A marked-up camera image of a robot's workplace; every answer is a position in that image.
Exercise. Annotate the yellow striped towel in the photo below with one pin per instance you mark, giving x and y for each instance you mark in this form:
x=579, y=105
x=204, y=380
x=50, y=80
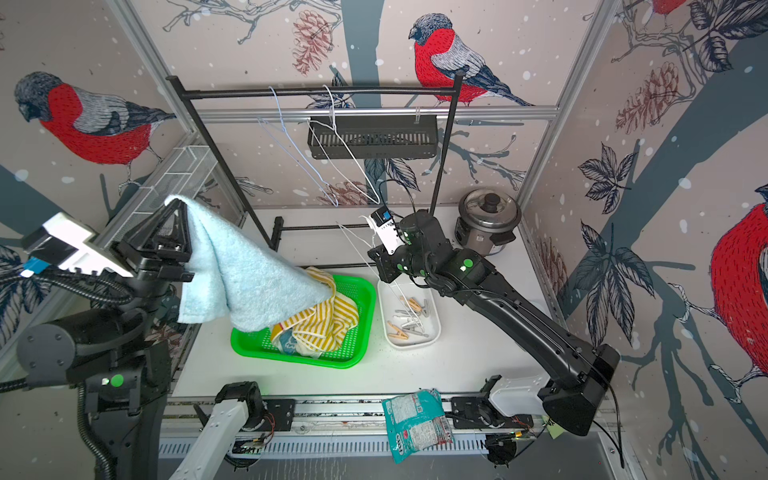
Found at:
x=320, y=329

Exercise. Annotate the silver rice cooker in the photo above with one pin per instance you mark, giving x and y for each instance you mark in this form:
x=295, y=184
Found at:
x=487, y=221

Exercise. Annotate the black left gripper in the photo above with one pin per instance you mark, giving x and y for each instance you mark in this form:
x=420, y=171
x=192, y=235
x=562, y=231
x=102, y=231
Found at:
x=173, y=253

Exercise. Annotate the beige clothespin yellow towel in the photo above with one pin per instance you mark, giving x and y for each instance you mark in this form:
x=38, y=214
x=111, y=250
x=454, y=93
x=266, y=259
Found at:
x=414, y=306
x=396, y=332

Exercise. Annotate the white wire mesh shelf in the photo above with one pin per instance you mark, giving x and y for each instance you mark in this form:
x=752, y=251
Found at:
x=183, y=172

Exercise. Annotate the teal snack packet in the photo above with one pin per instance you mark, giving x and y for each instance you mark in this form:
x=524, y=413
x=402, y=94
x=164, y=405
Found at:
x=415, y=422

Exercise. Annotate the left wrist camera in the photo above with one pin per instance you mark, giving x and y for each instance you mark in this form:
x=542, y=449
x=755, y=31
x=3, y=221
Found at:
x=66, y=244

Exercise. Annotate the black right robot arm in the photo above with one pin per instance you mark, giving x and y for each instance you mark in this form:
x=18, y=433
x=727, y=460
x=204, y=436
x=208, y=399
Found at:
x=579, y=373

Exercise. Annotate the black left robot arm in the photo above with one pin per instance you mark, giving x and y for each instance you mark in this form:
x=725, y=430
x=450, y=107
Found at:
x=121, y=376

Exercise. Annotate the light blue towel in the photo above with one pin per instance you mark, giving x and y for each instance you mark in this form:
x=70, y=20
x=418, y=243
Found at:
x=235, y=278

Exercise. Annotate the white rectangular tray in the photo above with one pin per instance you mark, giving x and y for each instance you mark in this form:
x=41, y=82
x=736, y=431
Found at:
x=389, y=297

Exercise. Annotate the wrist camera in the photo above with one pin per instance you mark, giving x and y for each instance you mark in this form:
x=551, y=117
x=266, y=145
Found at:
x=66, y=244
x=383, y=224

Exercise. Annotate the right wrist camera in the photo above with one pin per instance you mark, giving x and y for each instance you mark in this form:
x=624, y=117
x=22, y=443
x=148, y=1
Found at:
x=383, y=224

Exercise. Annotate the black wall basket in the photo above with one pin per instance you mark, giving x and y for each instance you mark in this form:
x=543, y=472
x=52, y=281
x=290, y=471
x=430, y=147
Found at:
x=380, y=137

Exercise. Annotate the green plastic basket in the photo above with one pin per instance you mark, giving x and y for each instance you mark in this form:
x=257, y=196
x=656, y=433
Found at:
x=361, y=291

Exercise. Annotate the yellow green packet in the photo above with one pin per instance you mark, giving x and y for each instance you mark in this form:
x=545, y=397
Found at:
x=554, y=430

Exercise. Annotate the light blue wire hanger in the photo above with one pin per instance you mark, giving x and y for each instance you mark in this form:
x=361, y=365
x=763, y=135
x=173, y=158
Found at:
x=281, y=137

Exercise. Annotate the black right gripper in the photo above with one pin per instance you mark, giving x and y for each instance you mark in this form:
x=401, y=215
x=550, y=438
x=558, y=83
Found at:
x=387, y=261

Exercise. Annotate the white hanger with yellow towel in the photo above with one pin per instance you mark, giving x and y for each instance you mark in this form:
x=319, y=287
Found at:
x=370, y=192

